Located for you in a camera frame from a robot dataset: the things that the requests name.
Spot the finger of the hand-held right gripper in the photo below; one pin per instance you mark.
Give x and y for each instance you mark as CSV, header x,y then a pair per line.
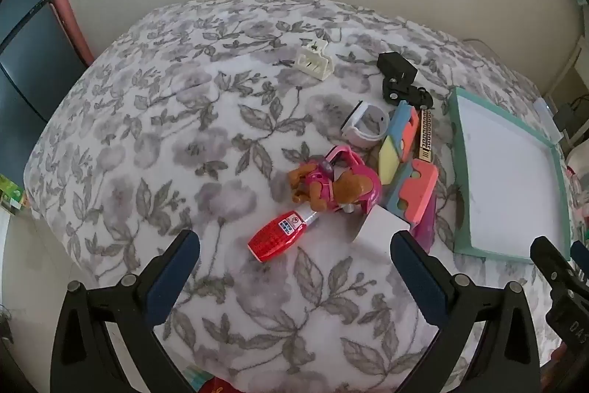
x,y
580,252
547,257

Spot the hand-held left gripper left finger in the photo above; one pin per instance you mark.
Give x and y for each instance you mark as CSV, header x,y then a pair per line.
x,y
172,268

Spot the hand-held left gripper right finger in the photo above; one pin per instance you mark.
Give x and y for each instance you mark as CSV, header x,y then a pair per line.
x,y
418,278

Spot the purple glue stick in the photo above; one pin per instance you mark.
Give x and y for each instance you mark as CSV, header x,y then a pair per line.
x,y
425,232

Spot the small white box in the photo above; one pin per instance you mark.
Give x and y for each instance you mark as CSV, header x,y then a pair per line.
x,y
377,232

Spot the teal white box lid tray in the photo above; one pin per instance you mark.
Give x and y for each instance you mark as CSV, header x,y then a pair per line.
x,y
506,181

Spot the pink dog toy figure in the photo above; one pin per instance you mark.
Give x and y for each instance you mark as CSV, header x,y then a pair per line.
x,y
354,186

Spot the red plastic bottle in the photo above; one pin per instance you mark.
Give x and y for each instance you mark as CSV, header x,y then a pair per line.
x,y
280,236

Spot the black gold patterned lighter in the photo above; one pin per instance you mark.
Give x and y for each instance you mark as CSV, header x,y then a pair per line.
x,y
425,139

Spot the pink smartwatch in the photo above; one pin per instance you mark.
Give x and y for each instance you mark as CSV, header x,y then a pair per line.
x,y
343,152

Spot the toy knife with yellow blade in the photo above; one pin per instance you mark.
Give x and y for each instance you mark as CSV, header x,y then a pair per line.
x,y
405,126

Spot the white hair claw clip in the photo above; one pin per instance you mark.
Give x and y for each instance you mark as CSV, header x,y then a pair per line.
x,y
313,64

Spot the pink crochet mat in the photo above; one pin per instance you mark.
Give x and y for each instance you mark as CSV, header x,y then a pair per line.
x,y
577,190

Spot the grey floral blanket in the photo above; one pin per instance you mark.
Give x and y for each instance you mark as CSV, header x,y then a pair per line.
x,y
184,144

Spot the red packet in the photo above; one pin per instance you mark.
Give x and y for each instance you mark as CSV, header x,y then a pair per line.
x,y
216,386

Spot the black plugged charger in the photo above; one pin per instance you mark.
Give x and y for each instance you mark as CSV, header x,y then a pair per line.
x,y
562,116

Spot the white power strip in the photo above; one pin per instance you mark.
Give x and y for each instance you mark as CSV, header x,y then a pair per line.
x,y
547,116

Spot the white smartwatch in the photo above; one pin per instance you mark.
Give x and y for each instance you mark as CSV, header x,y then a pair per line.
x,y
368,142

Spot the green package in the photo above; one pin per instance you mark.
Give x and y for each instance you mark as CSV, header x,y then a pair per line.
x,y
11,195

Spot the white chair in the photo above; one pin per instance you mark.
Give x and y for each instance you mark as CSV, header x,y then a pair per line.
x,y
573,70

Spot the black toy car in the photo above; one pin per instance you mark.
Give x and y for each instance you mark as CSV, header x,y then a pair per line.
x,y
400,91

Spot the black power adapter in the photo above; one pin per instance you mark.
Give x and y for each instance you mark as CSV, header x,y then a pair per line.
x,y
395,65

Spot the dark blue cabinet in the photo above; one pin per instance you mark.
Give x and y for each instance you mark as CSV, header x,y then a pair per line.
x,y
27,66

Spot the pink rolled mat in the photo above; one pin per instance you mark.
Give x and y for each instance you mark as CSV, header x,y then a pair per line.
x,y
69,22

